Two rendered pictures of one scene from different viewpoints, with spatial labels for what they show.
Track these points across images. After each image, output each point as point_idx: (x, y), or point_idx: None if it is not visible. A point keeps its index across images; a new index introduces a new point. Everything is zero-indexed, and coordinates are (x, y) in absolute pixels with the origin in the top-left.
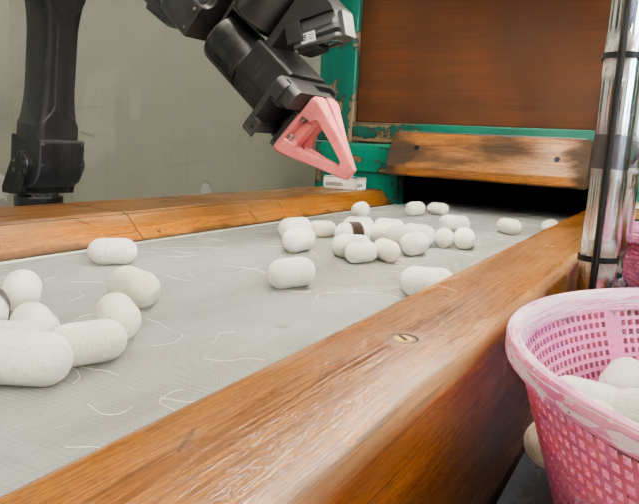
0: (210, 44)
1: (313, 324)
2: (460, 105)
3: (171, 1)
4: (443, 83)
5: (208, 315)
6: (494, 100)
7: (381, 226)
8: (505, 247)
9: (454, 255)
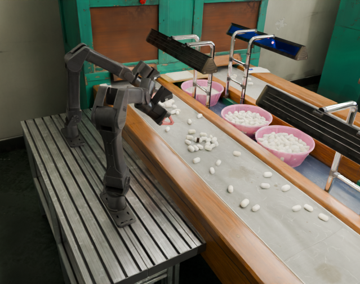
0: (136, 82)
1: (205, 127)
2: (123, 58)
3: (127, 76)
4: (118, 53)
5: (198, 131)
6: (130, 56)
7: (163, 104)
8: (173, 99)
9: (177, 106)
